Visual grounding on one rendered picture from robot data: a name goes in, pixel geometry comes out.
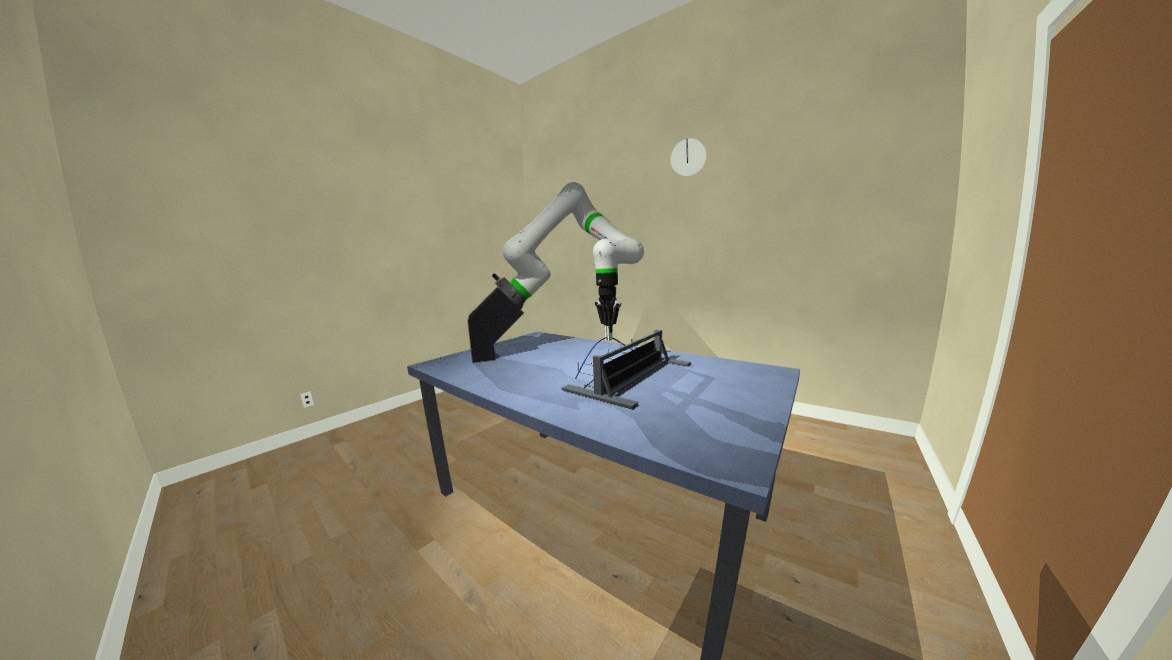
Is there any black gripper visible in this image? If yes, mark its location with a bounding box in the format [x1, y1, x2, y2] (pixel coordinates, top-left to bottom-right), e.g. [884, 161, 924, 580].
[595, 286, 621, 341]

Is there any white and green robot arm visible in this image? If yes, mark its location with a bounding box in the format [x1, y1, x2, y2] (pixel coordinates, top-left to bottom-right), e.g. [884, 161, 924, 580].
[492, 182, 643, 309]

